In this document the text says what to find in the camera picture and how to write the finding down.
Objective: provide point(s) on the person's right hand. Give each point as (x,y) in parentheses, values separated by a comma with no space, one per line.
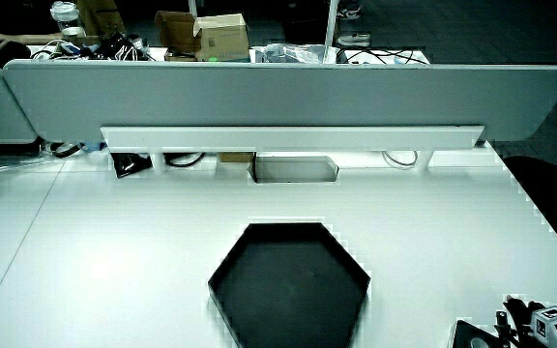
(556,328)

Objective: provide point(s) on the another person's forearm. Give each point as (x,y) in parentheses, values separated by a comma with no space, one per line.
(39,37)

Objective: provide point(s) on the white desk shelf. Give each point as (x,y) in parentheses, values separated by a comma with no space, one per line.
(288,137)

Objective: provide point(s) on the white desk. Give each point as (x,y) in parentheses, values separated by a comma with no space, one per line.
(114,251)

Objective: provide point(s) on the black hexagonal tray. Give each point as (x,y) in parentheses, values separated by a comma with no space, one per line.
(288,285)

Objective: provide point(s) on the small brown box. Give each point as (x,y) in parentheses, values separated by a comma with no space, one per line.
(236,157)

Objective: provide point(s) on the long grey divider panel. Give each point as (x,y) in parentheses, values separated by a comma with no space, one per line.
(278,94)

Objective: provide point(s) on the white pole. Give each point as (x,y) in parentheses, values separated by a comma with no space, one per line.
(331,29)

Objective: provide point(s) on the clear plastic bag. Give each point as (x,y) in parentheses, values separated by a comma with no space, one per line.
(290,53)

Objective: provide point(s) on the closed cardboard box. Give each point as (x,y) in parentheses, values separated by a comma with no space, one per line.
(223,38)

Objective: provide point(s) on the open cardboard box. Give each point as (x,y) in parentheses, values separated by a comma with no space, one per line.
(176,31)

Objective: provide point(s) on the black clutter pile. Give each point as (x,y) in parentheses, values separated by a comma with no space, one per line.
(119,48)

